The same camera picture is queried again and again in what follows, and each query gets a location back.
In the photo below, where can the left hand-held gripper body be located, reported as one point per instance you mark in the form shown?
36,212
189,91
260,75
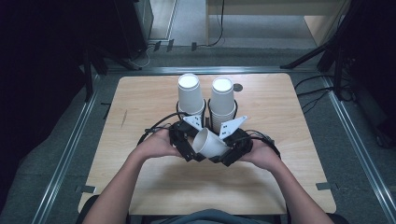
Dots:
182,132

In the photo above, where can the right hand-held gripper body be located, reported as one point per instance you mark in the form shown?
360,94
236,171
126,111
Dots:
239,140

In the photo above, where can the white paper cup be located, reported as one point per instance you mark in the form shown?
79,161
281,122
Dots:
208,144

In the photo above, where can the stack of white cups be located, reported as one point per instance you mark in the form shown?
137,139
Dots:
222,99
190,93

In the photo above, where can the person's right hand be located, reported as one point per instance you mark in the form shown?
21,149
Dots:
263,154

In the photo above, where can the person's left hand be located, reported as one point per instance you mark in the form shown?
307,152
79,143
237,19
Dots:
155,144

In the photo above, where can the round grey table grommet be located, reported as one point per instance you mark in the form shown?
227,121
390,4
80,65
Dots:
237,87

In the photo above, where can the person's grey shirt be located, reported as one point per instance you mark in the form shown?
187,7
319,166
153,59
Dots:
211,217

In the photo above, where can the grey tape strip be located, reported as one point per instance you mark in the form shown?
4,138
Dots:
325,186
85,188

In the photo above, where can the black cabinet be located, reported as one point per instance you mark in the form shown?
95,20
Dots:
134,25

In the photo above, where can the black tripod stand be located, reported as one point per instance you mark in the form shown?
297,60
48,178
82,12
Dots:
330,46

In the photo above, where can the light wooden desk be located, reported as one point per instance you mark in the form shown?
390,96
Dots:
320,25

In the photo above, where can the metal floor rail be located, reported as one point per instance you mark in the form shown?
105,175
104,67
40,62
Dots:
358,149
67,155

